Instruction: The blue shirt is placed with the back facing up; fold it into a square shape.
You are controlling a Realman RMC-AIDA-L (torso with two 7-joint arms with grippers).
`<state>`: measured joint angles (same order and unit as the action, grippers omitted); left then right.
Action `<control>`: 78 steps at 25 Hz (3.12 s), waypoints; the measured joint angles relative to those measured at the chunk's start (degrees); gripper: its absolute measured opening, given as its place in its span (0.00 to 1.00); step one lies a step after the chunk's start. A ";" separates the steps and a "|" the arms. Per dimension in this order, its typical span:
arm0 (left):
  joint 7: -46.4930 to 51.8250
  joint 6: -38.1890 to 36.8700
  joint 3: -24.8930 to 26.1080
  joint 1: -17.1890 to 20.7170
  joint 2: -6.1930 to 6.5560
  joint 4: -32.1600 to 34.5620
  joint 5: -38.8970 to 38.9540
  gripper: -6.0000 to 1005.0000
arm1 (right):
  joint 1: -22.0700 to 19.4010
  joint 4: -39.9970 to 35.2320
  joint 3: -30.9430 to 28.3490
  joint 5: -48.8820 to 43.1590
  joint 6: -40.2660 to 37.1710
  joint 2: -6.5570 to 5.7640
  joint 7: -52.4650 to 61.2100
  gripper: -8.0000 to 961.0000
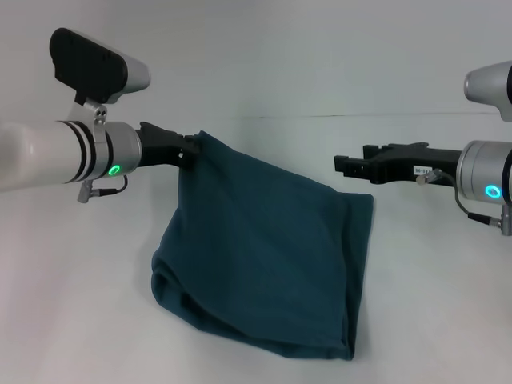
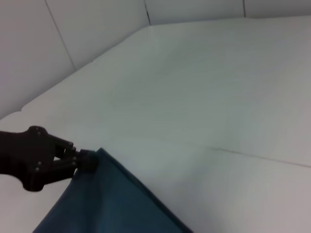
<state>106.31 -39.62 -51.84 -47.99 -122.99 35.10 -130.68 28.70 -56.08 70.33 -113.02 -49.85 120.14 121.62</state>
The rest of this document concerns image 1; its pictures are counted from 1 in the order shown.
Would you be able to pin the blue shirt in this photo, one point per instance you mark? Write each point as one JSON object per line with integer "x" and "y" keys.
{"x": 260, "y": 248}

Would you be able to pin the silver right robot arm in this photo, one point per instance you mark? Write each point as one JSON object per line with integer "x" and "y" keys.
{"x": 488, "y": 168}

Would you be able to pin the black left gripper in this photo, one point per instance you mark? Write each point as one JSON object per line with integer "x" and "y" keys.
{"x": 160, "y": 146}

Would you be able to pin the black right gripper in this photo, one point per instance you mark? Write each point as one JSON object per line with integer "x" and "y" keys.
{"x": 416, "y": 164}

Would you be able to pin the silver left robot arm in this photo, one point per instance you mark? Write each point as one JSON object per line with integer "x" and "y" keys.
{"x": 60, "y": 152}

